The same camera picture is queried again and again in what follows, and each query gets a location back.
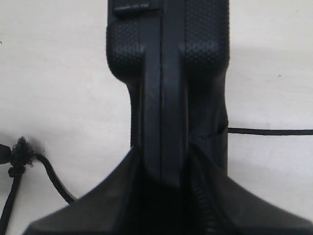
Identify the black plastic carrying case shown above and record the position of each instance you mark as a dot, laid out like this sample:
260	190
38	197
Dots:
173	56

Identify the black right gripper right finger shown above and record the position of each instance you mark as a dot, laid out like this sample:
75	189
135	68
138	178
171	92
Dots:
229	209

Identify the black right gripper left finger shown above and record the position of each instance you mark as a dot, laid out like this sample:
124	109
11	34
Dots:
111	208

